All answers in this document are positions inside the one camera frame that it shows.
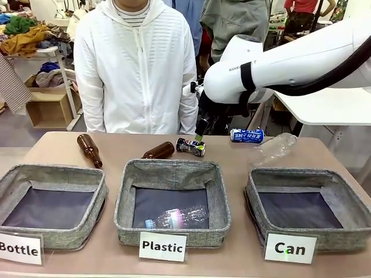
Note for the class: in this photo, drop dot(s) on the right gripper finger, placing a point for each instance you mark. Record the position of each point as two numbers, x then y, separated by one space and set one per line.
214 121
200 128

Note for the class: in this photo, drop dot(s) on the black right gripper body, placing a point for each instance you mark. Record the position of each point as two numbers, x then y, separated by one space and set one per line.
207 106

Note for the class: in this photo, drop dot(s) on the crushed black soda can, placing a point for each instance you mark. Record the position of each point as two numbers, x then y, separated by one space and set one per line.
188 146

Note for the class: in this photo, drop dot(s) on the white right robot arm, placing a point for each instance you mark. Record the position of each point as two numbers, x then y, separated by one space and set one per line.
304 63

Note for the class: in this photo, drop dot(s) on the blue white drink can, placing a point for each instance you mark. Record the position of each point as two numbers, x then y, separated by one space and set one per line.
247 136

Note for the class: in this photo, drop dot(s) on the grey fabric basket plastic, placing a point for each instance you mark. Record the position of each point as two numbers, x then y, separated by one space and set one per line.
171 185

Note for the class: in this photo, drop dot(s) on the grey fabric basket can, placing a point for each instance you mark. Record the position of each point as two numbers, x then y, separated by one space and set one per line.
301 202

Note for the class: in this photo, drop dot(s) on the white sign reading Can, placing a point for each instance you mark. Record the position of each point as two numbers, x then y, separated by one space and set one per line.
290 248

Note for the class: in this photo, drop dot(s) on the grey fabric basket bottle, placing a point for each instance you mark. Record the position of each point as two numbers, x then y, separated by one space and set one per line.
49 202

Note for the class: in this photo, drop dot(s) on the brown glass bottle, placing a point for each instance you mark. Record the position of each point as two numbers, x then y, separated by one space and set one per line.
159 150
87 147

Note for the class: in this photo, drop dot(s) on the person in white hoodie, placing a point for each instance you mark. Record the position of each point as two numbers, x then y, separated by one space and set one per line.
133 72

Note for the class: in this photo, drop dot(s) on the person in grey-green jacket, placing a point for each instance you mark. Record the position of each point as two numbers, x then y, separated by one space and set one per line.
232 20

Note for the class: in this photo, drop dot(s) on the person in blue shirt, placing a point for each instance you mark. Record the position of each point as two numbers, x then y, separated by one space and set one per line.
188 17

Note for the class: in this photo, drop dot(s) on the crushed clear plastic bottle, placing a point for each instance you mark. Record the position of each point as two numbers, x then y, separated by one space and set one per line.
176 217

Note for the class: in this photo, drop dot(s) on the white rounded table top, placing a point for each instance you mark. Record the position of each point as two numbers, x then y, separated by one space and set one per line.
324 108

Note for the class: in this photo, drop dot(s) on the white sign reading Plastic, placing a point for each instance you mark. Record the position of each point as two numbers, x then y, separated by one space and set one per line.
163 246

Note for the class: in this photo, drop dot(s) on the person in red shirt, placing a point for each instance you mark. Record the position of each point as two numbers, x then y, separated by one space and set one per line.
301 14

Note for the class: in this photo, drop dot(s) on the white table with legs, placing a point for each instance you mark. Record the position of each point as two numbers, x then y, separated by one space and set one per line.
69 87

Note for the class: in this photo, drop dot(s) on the cardboard box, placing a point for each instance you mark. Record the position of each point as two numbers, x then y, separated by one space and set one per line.
46 107

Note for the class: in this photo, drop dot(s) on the clothes heap in box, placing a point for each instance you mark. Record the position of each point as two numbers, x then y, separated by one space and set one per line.
52 74

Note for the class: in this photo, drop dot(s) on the checkered cloth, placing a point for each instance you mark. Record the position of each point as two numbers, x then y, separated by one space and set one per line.
13 84

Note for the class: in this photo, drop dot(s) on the pile of colourful clothes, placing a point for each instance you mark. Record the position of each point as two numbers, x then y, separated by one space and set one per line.
26 34

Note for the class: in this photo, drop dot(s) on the white sign reading Bottle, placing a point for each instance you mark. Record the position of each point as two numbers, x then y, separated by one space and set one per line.
18 249

